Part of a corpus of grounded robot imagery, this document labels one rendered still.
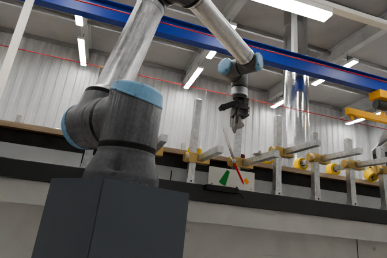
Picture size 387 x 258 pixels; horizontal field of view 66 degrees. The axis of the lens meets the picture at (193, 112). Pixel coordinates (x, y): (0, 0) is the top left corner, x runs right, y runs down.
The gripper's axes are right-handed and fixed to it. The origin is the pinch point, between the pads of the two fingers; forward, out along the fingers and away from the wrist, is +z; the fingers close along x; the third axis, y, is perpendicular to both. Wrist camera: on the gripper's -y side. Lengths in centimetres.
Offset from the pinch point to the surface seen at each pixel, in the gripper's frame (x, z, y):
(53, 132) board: 23, 12, -90
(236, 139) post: 6.1, 2.8, 4.7
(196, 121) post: 6.1, -3.3, -19.3
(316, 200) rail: 4, 30, 53
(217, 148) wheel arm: -22.4, 16.6, -16.3
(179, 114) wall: 726, -250, 119
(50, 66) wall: 716, -318, -275
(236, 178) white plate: 5.4, 23.7, 5.6
